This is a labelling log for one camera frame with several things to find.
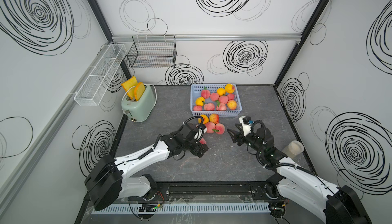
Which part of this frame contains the dark pink peach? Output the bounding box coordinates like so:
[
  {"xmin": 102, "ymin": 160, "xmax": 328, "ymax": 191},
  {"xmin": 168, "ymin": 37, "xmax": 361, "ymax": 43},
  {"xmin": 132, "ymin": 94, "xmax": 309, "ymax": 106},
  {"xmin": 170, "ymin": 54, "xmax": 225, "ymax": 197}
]
[{"xmin": 193, "ymin": 105, "xmax": 204, "ymax": 111}]

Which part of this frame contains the front yellow toast slice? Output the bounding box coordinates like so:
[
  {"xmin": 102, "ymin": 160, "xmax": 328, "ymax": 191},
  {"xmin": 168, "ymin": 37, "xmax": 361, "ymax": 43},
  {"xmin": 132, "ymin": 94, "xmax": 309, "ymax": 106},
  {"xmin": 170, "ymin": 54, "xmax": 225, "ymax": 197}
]
[{"xmin": 134, "ymin": 82, "xmax": 146, "ymax": 101}]

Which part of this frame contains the red yellow peach by basket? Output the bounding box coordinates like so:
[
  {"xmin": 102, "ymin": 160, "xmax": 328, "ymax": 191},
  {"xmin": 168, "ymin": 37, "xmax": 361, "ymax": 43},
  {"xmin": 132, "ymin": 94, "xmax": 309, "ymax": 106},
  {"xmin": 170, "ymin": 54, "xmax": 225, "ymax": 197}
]
[{"xmin": 209, "ymin": 113, "xmax": 219, "ymax": 124}]

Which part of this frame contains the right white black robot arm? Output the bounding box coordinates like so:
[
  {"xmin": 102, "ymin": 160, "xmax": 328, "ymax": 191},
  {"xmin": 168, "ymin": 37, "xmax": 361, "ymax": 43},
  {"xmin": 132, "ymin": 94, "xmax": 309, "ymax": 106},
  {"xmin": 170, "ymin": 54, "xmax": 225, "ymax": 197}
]
[{"xmin": 227, "ymin": 120, "xmax": 372, "ymax": 224}]

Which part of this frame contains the light blue plastic basket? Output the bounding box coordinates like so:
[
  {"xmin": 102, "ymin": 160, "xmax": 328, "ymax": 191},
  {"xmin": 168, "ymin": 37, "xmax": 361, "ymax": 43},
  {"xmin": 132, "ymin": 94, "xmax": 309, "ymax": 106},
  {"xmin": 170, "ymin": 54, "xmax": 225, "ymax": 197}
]
[{"xmin": 190, "ymin": 84, "xmax": 243, "ymax": 117}]

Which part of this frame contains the yellow toast slice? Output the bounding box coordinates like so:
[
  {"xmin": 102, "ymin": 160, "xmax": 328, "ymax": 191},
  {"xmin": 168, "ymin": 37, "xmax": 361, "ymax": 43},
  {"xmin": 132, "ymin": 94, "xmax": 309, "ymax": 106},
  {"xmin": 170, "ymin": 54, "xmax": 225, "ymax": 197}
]
[
  {"xmin": 134, "ymin": 82, "xmax": 146, "ymax": 101},
  {"xmin": 121, "ymin": 76, "xmax": 138, "ymax": 100}
]

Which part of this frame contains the white wire wall shelf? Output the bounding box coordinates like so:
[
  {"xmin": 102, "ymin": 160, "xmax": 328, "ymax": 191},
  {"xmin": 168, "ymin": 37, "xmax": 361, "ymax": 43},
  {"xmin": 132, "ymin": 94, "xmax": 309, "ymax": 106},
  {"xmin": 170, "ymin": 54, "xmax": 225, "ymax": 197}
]
[{"xmin": 74, "ymin": 43, "xmax": 126, "ymax": 106}]

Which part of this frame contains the orange yellow peach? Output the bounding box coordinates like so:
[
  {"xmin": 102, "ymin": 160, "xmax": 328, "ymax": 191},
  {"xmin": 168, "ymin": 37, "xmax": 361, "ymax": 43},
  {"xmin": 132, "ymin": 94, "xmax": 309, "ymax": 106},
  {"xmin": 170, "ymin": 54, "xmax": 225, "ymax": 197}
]
[{"xmin": 227, "ymin": 100, "xmax": 237, "ymax": 110}]

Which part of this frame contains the rear yellow toast slice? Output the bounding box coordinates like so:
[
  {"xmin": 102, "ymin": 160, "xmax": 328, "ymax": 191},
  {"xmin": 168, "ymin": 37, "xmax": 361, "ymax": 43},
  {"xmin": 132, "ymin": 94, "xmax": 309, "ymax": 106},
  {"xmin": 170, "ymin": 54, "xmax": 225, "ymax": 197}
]
[{"xmin": 121, "ymin": 76, "xmax": 138, "ymax": 100}]

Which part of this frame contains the white toaster power cord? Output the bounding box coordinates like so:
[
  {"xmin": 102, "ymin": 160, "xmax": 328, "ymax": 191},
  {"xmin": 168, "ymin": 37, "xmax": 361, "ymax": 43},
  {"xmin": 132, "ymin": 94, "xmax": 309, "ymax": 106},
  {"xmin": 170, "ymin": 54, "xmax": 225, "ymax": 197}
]
[{"xmin": 124, "ymin": 84, "xmax": 157, "ymax": 108}]

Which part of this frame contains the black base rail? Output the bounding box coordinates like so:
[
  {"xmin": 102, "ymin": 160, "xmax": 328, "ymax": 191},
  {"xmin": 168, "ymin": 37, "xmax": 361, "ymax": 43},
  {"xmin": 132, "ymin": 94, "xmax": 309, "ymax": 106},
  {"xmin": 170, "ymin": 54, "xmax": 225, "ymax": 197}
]
[{"xmin": 134, "ymin": 180, "xmax": 331, "ymax": 202}]

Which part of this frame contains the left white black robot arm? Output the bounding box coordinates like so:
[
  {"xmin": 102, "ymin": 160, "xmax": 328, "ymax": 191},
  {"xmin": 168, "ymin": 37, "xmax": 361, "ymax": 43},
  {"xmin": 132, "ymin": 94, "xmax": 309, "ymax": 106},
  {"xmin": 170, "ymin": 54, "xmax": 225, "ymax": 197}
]
[{"xmin": 85, "ymin": 116, "xmax": 208, "ymax": 211}]

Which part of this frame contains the white slotted cable duct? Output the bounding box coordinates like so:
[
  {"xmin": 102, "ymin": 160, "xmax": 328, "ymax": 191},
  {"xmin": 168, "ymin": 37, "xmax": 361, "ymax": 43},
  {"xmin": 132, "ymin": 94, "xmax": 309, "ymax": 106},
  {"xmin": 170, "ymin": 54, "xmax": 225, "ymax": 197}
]
[{"xmin": 92, "ymin": 203, "xmax": 271, "ymax": 215}]

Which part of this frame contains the pink peach with leaf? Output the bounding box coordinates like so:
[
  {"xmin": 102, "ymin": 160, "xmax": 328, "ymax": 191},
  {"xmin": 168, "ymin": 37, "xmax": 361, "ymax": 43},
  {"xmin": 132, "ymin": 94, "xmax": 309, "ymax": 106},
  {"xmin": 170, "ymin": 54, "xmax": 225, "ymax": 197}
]
[{"xmin": 213, "ymin": 123, "xmax": 225, "ymax": 135}]

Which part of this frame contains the red orange peach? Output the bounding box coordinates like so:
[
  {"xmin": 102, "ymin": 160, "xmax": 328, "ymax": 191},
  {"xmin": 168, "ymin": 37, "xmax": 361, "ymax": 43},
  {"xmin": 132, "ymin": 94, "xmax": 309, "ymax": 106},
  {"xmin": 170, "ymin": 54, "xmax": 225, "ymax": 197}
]
[{"xmin": 216, "ymin": 101, "xmax": 227, "ymax": 111}]

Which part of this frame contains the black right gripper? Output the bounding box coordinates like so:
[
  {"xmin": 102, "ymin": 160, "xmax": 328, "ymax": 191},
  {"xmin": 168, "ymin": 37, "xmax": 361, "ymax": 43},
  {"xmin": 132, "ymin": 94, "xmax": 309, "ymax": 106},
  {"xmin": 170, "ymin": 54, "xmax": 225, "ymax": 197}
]
[{"xmin": 227, "ymin": 123, "xmax": 264, "ymax": 156}]

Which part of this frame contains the black wire wall basket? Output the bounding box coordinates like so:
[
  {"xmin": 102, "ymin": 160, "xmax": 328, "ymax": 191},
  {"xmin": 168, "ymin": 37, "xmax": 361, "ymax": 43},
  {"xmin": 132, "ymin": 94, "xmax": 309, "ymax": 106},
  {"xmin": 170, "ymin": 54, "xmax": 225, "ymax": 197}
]
[{"xmin": 127, "ymin": 35, "xmax": 177, "ymax": 68}]

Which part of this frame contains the mint green toaster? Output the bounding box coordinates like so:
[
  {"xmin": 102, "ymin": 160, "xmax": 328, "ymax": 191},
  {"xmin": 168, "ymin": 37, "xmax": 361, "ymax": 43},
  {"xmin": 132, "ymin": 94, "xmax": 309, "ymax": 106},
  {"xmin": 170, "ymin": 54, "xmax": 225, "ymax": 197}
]
[{"xmin": 121, "ymin": 84, "xmax": 157, "ymax": 123}]

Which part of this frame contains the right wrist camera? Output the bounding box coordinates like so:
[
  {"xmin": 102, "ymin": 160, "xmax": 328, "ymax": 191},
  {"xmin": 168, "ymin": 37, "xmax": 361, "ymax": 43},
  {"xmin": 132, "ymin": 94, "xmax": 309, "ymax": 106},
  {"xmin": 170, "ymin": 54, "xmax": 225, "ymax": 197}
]
[{"xmin": 239, "ymin": 116, "xmax": 253, "ymax": 136}]

